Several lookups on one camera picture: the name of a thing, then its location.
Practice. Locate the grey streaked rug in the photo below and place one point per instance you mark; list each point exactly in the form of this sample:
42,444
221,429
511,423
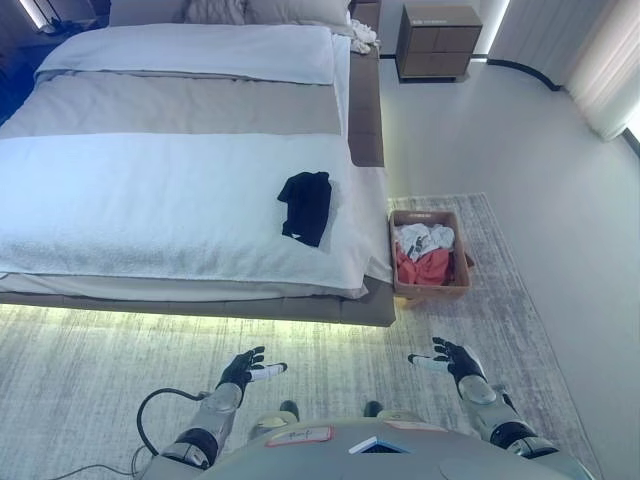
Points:
100,380

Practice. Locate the silver robot torso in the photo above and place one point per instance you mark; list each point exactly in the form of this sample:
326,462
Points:
400,457

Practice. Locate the black curved floor trim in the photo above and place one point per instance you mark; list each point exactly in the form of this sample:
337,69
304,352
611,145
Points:
530,70

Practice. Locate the beige bed sheet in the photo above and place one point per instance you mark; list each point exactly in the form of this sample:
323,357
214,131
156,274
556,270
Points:
175,105

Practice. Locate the grey pillow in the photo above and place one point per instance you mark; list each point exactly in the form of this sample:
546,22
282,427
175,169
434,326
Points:
280,11

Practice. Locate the red garment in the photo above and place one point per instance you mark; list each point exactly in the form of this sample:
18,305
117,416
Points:
430,267

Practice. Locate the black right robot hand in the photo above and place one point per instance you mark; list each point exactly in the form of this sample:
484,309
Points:
462,362

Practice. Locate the large white bed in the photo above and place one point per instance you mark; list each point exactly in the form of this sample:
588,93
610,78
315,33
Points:
367,125

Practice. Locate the brown wooden nightstand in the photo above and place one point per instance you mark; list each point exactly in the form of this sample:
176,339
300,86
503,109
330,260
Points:
437,42

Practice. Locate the white textured blanket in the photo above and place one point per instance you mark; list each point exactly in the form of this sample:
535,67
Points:
150,200

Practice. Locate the white printed garment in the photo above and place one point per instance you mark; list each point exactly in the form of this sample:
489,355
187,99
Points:
440,236

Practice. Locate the cream curtain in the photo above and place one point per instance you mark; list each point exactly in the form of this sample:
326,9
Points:
607,65

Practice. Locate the crumpled white cloth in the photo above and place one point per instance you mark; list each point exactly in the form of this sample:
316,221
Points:
362,35

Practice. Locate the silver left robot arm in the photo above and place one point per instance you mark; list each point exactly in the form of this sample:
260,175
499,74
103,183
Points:
215,410

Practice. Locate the black garment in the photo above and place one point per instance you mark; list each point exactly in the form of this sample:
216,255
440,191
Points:
307,210

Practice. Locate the brown wicker basket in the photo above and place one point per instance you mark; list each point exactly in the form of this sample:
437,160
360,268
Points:
462,260

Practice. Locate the silver left robot leg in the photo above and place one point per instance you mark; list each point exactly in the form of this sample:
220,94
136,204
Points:
289,411

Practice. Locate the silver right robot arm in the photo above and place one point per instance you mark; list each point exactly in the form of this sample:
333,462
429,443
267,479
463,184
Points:
492,405

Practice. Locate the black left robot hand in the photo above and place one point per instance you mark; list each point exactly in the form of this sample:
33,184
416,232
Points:
237,370

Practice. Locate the white duvet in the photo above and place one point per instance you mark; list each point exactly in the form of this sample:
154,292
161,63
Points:
200,50

